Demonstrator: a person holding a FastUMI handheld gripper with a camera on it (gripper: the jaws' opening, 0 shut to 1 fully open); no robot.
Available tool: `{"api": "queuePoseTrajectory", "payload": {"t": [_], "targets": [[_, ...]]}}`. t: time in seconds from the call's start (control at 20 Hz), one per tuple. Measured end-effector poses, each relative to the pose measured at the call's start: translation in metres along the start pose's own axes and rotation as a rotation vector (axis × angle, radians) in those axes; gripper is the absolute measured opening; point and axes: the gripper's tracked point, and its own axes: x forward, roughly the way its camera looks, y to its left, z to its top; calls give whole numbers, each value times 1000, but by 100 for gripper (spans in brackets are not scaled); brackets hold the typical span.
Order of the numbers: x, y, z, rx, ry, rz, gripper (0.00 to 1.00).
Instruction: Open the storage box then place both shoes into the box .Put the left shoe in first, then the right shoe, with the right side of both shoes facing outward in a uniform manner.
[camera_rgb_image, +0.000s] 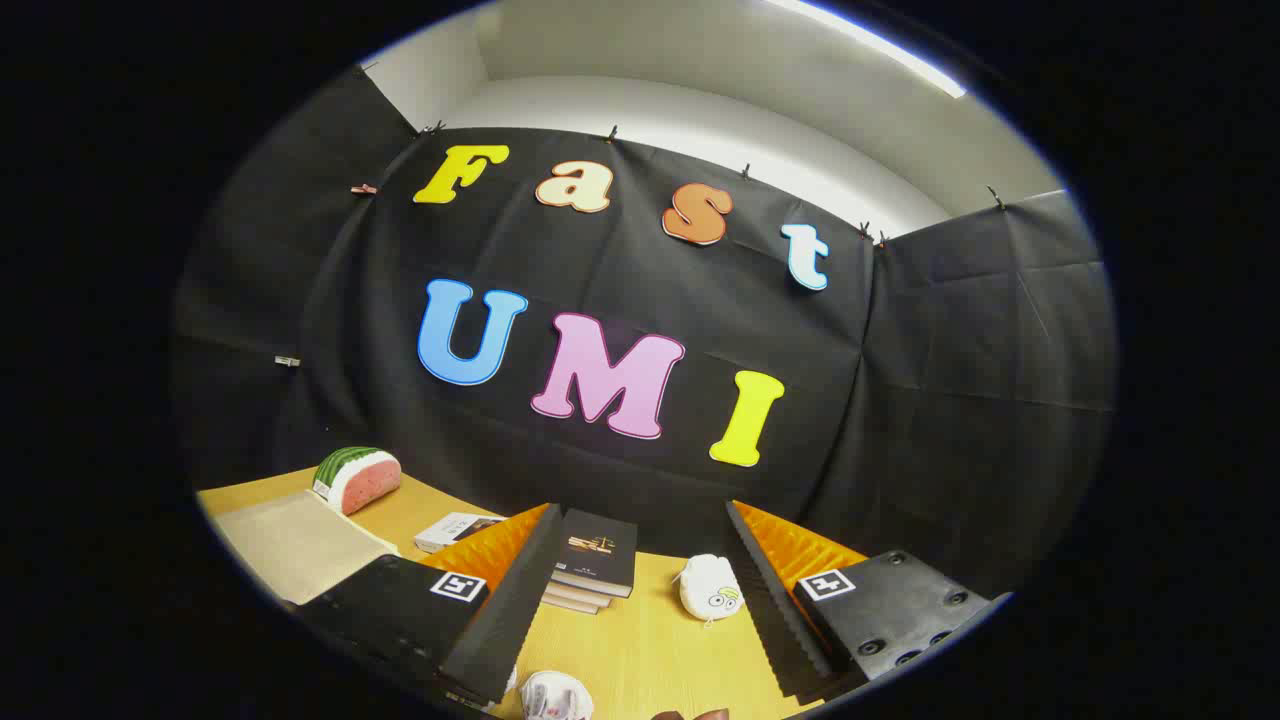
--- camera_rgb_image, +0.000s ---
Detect white canvas shoe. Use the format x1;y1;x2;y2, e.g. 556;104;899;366
518;670;595;720

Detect watermelon slice toy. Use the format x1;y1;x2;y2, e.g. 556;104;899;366
312;446;403;516

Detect beige fabric storage box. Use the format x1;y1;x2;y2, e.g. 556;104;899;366
205;490;401;606

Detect white cover paperback book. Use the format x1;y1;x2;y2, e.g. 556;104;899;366
414;512;506;554

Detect black cover book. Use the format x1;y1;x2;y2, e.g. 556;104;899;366
552;508;639;599

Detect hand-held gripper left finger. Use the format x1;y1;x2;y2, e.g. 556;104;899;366
300;503;566;706

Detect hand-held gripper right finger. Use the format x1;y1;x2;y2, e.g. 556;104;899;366
725;500;1011;701

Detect white plush toy with eyes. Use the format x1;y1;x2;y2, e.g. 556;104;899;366
675;553;744;628

